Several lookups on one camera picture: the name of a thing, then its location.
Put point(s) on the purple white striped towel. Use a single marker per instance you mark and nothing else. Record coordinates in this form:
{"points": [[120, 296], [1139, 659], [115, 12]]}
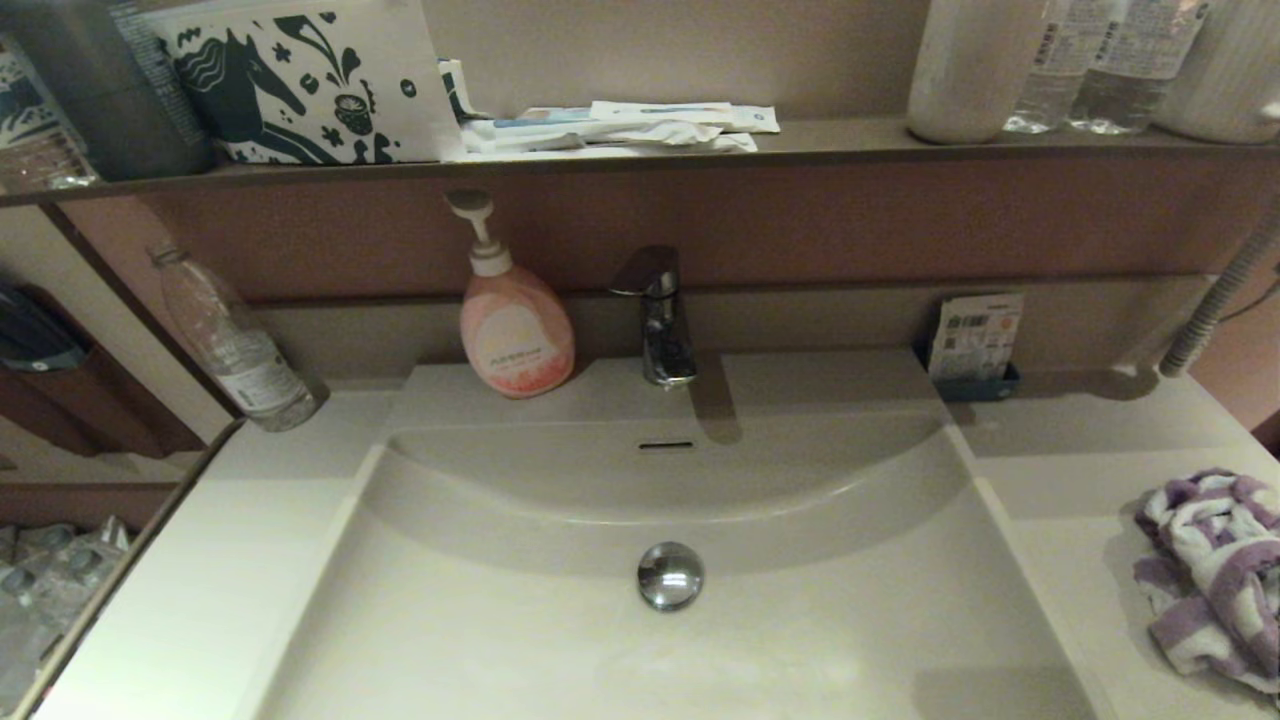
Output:
{"points": [[1215, 570]]}

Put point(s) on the white toothbrush packet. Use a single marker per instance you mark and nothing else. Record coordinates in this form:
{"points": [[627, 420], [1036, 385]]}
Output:
{"points": [[690, 113]]}

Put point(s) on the white ribbed container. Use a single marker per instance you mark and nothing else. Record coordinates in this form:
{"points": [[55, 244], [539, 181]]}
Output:
{"points": [[1225, 70]]}

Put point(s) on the shrink-wrapped water bottle pack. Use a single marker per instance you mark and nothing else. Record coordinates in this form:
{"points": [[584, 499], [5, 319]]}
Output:
{"points": [[50, 590]]}

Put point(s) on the white box with horse print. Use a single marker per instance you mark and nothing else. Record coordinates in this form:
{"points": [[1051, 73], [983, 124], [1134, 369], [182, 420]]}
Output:
{"points": [[300, 90]]}

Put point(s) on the blue white sachet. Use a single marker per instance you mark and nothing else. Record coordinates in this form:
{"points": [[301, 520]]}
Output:
{"points": [[545, 117]]}

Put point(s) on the white cylindrical cup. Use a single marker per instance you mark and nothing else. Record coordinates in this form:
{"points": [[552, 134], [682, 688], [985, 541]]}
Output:
{"points": [[970, 70]]}

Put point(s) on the clear bottle with white label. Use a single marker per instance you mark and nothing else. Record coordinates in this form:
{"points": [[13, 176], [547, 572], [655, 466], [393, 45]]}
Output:
{"points": [[245, 360]]}

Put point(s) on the brown wall shelf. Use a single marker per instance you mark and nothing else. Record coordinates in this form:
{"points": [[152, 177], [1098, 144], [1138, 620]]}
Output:
{"points": [[850, 140]]}

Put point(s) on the clear labelled water bottle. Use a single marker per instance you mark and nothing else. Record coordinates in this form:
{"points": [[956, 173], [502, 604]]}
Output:
{"points": [[1130, 70], [1050, 80]]}

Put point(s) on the dark blue card holder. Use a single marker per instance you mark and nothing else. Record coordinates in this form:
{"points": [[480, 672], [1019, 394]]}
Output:
{"points": [[975, 389]]}

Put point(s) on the chrome drain stopper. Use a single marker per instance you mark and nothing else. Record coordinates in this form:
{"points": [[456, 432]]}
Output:
{"points": [[670, 576]]}

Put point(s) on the crumpled white plastic wrapper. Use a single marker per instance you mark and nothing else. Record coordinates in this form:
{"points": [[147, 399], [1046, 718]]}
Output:
{"points": [[620, 138]]}

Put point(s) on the small white printed packet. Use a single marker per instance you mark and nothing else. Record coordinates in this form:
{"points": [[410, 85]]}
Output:
{"points": [[455, 90]]}

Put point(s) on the dark grey cylindrical bottle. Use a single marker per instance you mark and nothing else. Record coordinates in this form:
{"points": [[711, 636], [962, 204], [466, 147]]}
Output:
{"points": [[90, 90]]}

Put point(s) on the pink soap pump bottle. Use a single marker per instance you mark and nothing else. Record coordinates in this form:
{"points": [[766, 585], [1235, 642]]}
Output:
{"points": [[515, 340]]}

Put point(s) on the chrome faucet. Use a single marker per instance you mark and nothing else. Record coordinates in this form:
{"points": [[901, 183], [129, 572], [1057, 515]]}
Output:
{"points": [[668, 340]]}

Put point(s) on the white ceramic sink basin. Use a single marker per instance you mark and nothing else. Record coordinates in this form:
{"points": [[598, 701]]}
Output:
{"points": [[560, 640]]}

